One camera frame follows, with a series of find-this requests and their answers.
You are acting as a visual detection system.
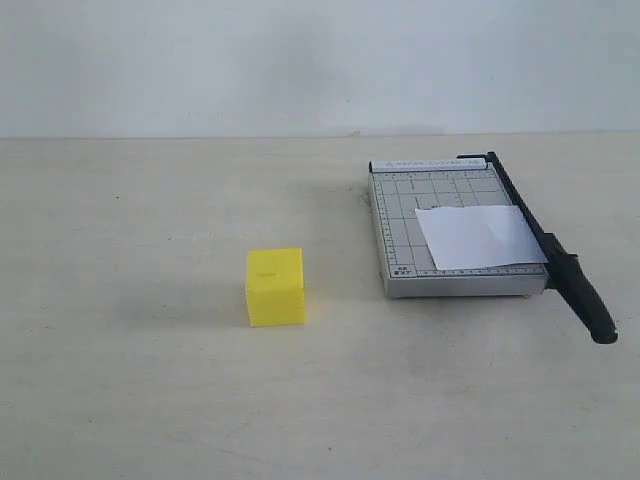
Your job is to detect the yellow cube block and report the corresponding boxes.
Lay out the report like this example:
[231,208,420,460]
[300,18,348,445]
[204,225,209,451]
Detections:
[246,248,306,328]

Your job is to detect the white paper sheet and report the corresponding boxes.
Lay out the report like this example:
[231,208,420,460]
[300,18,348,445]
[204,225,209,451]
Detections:
[415,205,547,271]

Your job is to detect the black cutter blade arm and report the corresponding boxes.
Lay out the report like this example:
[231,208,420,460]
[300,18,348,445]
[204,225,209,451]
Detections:
[457,151,618,345]

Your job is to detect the grey paper cutter base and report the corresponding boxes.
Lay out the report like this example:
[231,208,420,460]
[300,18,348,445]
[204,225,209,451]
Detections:
[368,154,548,298]

